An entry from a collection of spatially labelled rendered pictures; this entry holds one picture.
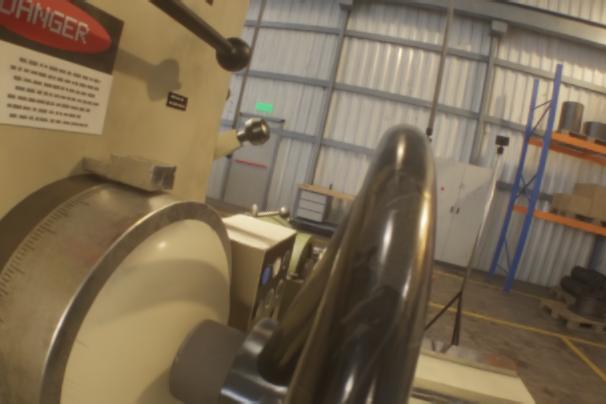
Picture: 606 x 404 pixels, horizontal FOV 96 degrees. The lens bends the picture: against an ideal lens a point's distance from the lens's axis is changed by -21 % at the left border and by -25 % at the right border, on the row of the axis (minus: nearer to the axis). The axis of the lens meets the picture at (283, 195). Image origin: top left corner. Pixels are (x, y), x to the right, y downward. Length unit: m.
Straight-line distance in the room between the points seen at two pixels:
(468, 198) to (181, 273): 7.03
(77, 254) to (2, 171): 0.09
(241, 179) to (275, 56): 3.07
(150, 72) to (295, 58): 8.01
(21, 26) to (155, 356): 0.22
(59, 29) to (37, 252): 0.15
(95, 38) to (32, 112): 0.07
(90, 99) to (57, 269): 0.14
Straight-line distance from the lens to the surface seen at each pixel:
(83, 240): 0.20
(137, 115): 0.32
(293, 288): 0.70
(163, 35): 0.34
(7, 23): 0.25
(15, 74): 0.25
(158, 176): 0.24
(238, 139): 0.50
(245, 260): 0.42
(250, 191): 8.13
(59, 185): 0.27
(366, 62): 8.02
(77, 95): 0.28
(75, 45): 0.27
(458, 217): 7.16
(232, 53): 0.34
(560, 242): 8.65
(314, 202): 6.87
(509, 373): 1.90
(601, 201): 7.52
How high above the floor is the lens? 1.47
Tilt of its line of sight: 7 degrees down
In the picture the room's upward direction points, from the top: 12 degrees clockwise
